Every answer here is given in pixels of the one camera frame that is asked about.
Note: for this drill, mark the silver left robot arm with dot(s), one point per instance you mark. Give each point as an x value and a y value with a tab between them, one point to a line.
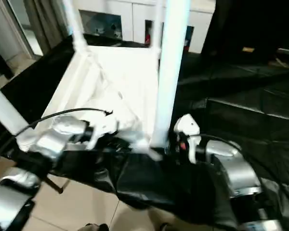
53	139

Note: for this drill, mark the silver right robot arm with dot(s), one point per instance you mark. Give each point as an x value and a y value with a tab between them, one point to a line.
236	168

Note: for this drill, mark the black table mat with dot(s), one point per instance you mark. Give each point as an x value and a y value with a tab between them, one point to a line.
250	110

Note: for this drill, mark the black left robot foot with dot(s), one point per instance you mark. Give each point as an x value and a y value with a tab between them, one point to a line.
97	227

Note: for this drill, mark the red bottle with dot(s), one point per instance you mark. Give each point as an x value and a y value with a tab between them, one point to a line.
148	38

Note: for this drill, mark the white display cabinet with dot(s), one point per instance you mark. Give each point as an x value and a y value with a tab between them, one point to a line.
130	12

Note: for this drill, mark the black cabinet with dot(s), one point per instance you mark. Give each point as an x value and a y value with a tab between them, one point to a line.
255	24

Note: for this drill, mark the black table frame leg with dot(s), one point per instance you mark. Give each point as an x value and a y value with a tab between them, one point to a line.
55	185

